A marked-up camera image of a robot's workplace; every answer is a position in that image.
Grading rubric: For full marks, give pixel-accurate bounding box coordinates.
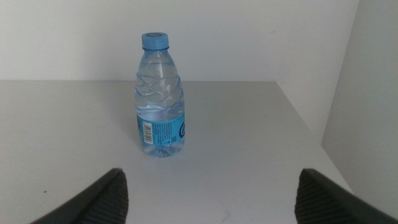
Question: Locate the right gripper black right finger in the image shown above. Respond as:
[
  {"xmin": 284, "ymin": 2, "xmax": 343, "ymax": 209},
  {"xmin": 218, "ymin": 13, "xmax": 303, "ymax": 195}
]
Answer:
[{"xmin": 294, "ymin": 168, "xmax": 398, "ymax": 224}]

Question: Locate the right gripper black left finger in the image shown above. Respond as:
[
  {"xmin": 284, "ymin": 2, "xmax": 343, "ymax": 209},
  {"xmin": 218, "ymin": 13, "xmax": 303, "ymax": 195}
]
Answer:
[{"xmin": 29, "ymin": 168, "xmax": 129, "ymax": 224}]

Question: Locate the clear water bottle blue cap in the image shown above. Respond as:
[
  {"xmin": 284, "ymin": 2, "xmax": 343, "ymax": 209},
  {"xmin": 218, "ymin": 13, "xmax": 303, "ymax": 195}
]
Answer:
[{"xmin": 134, "ymin": 32, "xmax": 186, "ymax": 158}]

